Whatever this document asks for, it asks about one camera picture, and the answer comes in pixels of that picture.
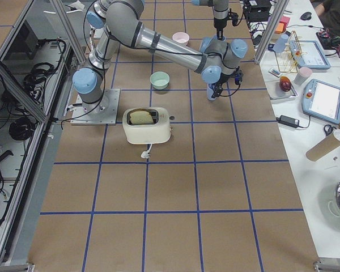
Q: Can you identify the black power adapter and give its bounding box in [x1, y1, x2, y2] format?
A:
[276, 115, 299, 128]

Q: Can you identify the metal tray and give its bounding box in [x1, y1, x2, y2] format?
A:
[266, 80, 298, 102]

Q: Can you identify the pink bowl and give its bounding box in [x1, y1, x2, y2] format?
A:
[172, 32, 190, 46]

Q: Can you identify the toast slice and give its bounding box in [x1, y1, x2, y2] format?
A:
[129, 110, 154, 125]

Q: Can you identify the teach pendant near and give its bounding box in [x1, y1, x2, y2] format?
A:
[301, 79, 340, 124]

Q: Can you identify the pale pink cup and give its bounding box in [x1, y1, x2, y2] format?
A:
[294, 67, 313, 86]

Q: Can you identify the mint green bowl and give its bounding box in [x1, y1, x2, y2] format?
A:
[150, 71, 170, 90]

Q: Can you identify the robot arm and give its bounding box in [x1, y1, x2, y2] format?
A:
[72, 1, 248, 122]
[192, 0, 239, 40]

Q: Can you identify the gold wire rack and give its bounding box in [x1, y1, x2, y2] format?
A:
[275, 31, 299, 74]

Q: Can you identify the light blue cup on rack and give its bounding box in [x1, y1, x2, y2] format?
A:
[273, 34, 289, 53]

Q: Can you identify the aluminium frame post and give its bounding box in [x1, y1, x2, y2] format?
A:
[254, 0, 289, 65]

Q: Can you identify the cream white toaster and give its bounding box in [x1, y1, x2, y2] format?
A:
[122, 107, 171, 145]

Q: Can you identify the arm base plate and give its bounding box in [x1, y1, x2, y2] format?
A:
[70, 88, 121, 125]

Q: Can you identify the teach pendant far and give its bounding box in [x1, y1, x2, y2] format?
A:
[289, 40, 331, 70]

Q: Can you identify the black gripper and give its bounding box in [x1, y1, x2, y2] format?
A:
[214, 9, 239, 40]
[211, 66, 243, 96]

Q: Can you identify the cardboard tube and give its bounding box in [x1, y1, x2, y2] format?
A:
[305, 129, 340, 162]

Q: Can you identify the toaster power cord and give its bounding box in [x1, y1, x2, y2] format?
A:
[141, 143, 154, 159]

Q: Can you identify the red apple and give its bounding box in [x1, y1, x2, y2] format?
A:
[279, 76, 292, 92]

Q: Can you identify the teach pendant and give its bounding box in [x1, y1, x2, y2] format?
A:
[301, 79, 340, 124]
[289, 40, 331, 70]

